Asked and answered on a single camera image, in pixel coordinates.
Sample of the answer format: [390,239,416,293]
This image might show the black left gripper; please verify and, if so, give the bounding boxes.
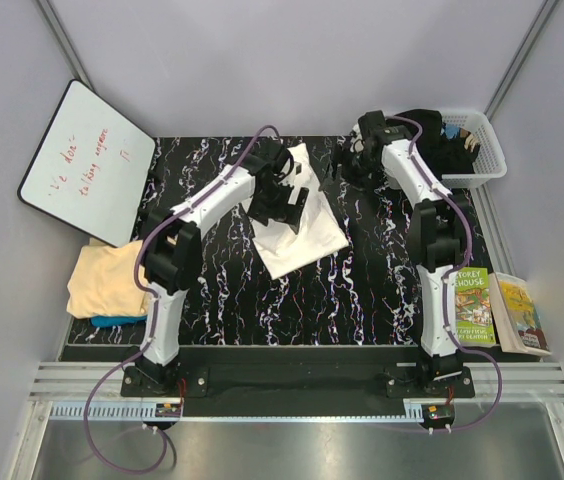
[248,179,307,232]

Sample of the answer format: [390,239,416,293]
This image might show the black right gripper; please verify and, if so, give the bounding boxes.
[317,144,378,204]

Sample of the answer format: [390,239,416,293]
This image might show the white flower print t-shirt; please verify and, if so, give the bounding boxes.
[251,143,349,280]

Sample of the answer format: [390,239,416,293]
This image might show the beige t-shirt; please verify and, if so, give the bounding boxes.
[67,240,148,319]

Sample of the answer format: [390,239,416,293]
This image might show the blue t-shirt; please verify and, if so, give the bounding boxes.
[90,315,147,328]

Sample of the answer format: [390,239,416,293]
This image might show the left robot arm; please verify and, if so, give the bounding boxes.
[134,141,309,396]

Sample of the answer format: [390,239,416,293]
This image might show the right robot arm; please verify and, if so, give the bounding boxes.
[329,110,473,397]

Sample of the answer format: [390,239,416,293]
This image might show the black t-shirt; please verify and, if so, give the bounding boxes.
[398,109,480,178]

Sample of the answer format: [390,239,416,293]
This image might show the blue item in basket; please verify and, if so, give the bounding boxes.
[444,124,464,140]

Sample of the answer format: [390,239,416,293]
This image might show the beige item in basket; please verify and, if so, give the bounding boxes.
[464,133,479,152]

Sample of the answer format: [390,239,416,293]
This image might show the white plastic basket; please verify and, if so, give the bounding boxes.
[381,109,508,190]

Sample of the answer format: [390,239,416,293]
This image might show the whiteboard with red writing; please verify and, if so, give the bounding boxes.
[17,80,157,247]

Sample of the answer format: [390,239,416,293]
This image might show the green treehouse book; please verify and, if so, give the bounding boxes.
[454,267,496,347]

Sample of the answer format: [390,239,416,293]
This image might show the yellow paperback book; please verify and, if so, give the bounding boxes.
[489,272,552,357]

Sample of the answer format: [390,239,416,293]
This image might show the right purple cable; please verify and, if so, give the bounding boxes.
[386,115,503,435]

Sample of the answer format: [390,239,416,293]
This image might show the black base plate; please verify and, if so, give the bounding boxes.
[121,346,475,399]

